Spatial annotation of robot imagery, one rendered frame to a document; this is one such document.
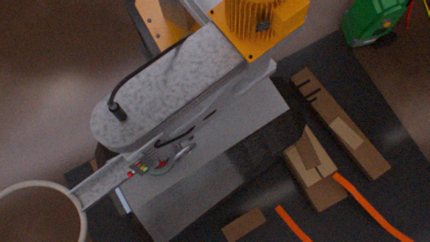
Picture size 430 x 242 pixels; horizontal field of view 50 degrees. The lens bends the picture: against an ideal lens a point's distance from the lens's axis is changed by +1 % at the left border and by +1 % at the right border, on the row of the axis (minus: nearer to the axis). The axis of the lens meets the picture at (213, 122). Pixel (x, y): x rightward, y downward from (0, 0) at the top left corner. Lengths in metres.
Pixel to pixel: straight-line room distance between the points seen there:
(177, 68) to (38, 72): 2.23
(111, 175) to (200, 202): 0.60
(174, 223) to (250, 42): 1.31
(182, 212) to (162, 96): 1.08
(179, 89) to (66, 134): 1.99
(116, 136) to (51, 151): 1.93
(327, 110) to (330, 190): 0.59
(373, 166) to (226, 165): 1.22
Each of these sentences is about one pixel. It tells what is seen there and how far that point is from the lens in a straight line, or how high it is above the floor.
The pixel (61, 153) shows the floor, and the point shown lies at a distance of 3.64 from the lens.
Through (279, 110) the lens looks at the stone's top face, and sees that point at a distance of 2.66.
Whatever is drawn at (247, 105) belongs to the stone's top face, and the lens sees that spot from 2.65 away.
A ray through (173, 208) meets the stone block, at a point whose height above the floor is 0.71.
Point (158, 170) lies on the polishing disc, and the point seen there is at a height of 0.86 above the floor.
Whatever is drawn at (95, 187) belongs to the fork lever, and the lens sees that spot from 2.40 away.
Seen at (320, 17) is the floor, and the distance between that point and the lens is 3.85.
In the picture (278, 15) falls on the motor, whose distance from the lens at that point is 1.60.
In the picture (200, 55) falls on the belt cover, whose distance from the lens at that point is 1.82.
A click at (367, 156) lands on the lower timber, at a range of 3.43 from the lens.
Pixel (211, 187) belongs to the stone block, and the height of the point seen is 0.69.
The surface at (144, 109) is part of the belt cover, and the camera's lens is 1.77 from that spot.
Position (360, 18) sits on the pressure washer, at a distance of 3.52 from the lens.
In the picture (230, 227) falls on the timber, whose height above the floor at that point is 0.14.
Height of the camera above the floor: 3.34
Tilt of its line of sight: 75 degrees down
